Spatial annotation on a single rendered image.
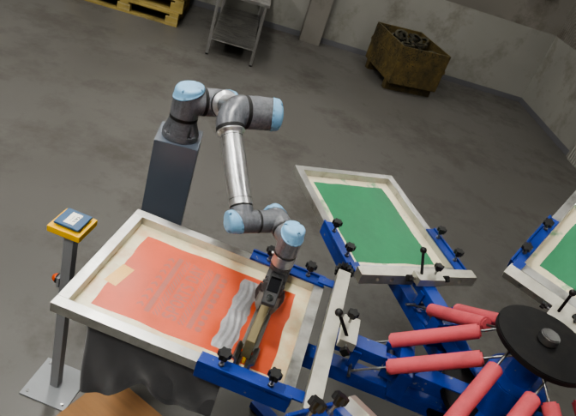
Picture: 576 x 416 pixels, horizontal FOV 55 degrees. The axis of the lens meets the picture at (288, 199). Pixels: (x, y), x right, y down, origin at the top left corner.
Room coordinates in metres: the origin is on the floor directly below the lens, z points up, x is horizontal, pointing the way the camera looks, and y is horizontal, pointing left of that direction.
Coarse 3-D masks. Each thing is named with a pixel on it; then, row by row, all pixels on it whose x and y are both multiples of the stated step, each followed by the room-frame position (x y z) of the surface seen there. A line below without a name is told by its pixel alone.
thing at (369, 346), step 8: (360, 336) 1.42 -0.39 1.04; (360, 344) 1.39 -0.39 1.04; (368, 344) 1.40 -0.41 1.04; (376, 344) 1.41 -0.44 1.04; (360, 352) 1.37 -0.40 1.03; (368, 352) 1.37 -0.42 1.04; (376, 352) 1.38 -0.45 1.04; (384, 352) 1.39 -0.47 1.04; (368, 360) 1.37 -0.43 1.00; (376, 360) 1.36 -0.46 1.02
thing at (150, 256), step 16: (144, 240) 1.62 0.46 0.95; (144, 256) 1.53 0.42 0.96; (160, 256) 1.56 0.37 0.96; (176, 256) 1.59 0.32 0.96; (192, 256) 1.62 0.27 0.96; (144, 272) 1.46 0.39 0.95; (224, 272) 1.60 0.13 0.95; (224, 304) 1.44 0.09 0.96; (288, 304) 1.55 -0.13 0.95; (272, 320) 1.44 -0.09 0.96
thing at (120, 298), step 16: (112, 288) 1.33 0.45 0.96; (128, 288) 1.36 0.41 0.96; (144, 288) 1.38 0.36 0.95; (96, 304) 1.24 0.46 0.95; (112, 304) 1.27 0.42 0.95; (128, 304) 1.29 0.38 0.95; (144, 320) 1.25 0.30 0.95; (160, 320) 1.27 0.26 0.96; (208, 320) 1.34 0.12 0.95; (176, 336) 1.23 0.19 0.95; (192, 336) 1.25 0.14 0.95; (208, 336) 1.28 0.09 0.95; (240, 336) 1.32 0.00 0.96; (272, 336) 1.37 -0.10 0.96; (272, 352) 1.30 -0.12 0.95; (256, 368) 1.22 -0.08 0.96
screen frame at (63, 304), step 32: (128, 224) 1.63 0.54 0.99; (160, 224) 1.70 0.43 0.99; (96, 256) 1.41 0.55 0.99; (224, 256) 1.68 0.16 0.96; (64, 288) 1.23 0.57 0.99; (320, 288) 1.65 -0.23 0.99; (96, 320) 1.15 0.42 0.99; (160, 352) 1.14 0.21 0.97; (192, 352) 1.16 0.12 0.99; (288, 384) 1.17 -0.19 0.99
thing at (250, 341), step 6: (264, 306) 1.38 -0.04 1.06; (258, 312) 1.35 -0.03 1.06; (264, 312) 1.36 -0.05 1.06; (258, 318) 1.32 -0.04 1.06; (264, 318) 1.33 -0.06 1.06; (258, 324) 1.29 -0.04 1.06; (252, 330) 1.26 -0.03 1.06; (258, 330) 1.27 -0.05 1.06; (252, 336) 1.24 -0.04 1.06; (246, 342) 1.22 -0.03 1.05; (252, 342) 1.22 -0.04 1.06; (246, 348) 1.22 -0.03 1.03; (252, 348) 1.21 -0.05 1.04; (246, 354) 1.22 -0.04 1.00
